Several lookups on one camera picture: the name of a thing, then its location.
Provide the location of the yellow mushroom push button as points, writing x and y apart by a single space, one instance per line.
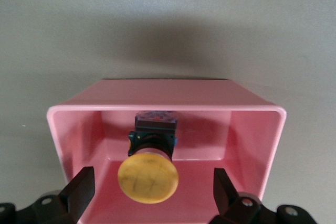
147 179

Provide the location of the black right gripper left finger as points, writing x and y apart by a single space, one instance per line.
78 195

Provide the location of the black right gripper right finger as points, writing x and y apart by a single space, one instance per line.
225 195

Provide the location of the pink plastic bin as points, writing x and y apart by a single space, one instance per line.
249 142

